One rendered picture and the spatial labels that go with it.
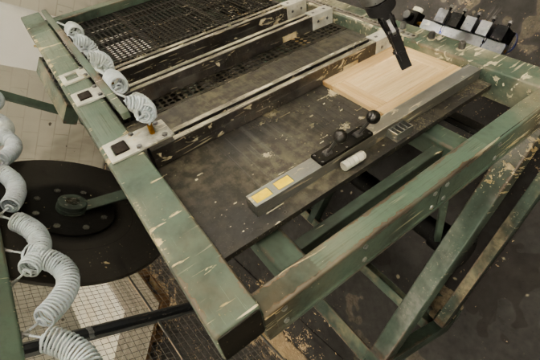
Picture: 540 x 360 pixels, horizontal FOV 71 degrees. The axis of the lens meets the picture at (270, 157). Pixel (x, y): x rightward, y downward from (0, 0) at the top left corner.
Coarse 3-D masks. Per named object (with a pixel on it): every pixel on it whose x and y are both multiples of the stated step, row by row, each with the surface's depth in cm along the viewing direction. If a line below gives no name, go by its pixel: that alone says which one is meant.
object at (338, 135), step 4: (336, 132) 96; (340, 132) 96; (344, 132) 96; (336, 136) 96; (340, 136) 95; (344, 136) 96; (336, 140) 96; (340, 140) 96; (344, 140) 96; (332, 144) 101; (336, 144) 100; (328, 148) 106; (332, 148) 103; (324, 152) 105; (328, 152) 105; (332, 152) 106
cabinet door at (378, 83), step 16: (368, 64) 146; (384, 64) 145; (416, 64) 143; (432, 64) 141; (448, 64) 140; (336, 80) 140; (352, 80) 139; (368, 80) 138; (384, 80) 137; (400, 80) 136; (416, 80) 135; (432, 80) 133; (352, 96) 131; (368, 96) 130; (384, 96) 130; (400, 96) 128; (384, 112) 122
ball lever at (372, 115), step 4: (368, 112) 101; (372, 112) 100; (376, 112) 100; (368, 116) 101; (372, 116) 100; (376, 116) 100; (380, 116) 101; (368, 120) 101; (372, 120) 100; (376, 120) 100; (368, 124) 104; (364, 128) 106; (356, 132) 110; (360, 132) 109; (356, 136) 110; (360, 136) 110
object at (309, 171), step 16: (448, 80) 128; (464, 80) 129; (416, 96) 124; (432, 96) 123; (448, 96) 128; (400, 112) 118; (416, 112) 120; (368, 128) 114; (384, 128) 114; (368, 144) 112; (336, 160) 107; (288, 176) 103; (304, 176) 102; (320, 176) 106; (256, 192) 100; (272, 192) 99; (288, 192) 101; (256, 208) 96
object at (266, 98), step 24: (360, 48) 145; (384, 48) 153; (312, 72) 136; (336, 72) 143; (240, 96) 129; (264, 96) 128; (288, 96) 135; (192, 120) 122; (216, 120) 121; (240, 120) 127; (144, 144) 109; (168, 144) 115; (192, 144) 120
